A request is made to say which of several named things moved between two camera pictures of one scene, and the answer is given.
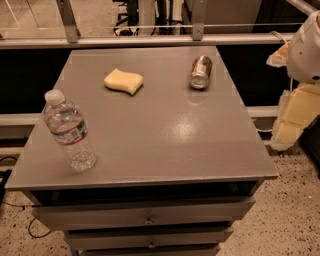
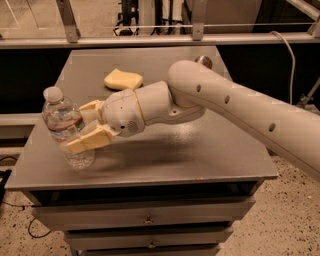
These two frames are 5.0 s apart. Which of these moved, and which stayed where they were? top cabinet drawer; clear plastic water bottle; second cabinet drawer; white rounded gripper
Moved: white rounded gripper
Stayed: top cabinet drawer; second cabinet drawer; clear plastic water bottle
